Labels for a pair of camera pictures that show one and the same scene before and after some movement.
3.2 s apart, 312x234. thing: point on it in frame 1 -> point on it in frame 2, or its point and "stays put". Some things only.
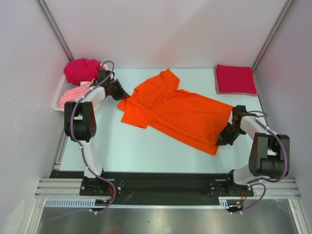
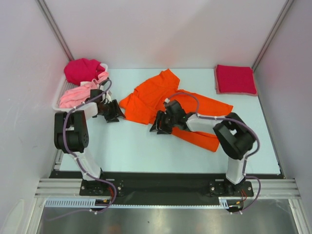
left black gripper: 122,94 -> 116,111
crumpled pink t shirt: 71,94 stays put
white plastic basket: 63,87 stays put
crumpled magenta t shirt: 82,70 stays put
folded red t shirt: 235,79 stays put
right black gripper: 223,139 -> 160,116
